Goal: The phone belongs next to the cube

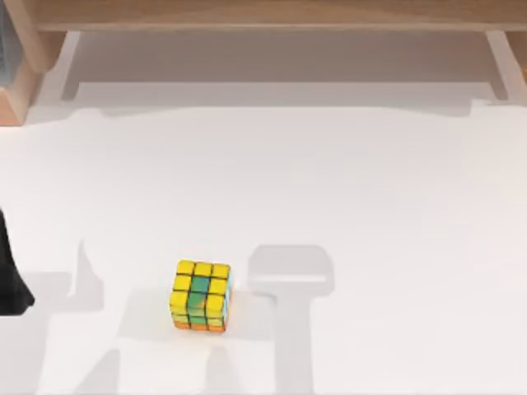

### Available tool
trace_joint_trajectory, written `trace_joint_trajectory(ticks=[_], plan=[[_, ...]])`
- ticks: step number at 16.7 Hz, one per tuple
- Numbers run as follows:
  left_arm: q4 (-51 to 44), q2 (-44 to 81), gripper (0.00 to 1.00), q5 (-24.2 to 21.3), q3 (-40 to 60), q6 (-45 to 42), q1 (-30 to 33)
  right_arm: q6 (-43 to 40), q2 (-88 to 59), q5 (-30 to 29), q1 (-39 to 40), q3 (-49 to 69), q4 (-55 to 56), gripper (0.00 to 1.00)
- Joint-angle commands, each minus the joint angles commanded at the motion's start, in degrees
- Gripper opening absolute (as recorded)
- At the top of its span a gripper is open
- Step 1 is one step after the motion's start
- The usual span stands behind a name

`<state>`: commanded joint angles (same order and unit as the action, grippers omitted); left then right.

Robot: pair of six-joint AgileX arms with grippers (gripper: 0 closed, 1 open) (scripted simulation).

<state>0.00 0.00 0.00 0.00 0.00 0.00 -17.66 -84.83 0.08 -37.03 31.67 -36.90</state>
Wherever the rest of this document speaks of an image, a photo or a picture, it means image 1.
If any yellow and green puzzle cube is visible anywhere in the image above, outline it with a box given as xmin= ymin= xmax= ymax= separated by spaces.
xmin=169 ymin=258 xmax=234 ymax=335

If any pale wooden shelf unit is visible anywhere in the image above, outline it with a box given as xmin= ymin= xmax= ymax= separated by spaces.
xmin=0 ymin=0 xmax=527 ymax=127

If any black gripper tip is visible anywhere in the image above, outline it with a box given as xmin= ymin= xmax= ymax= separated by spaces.
xmin=0 ymin=208 xmax=36 ymax=318

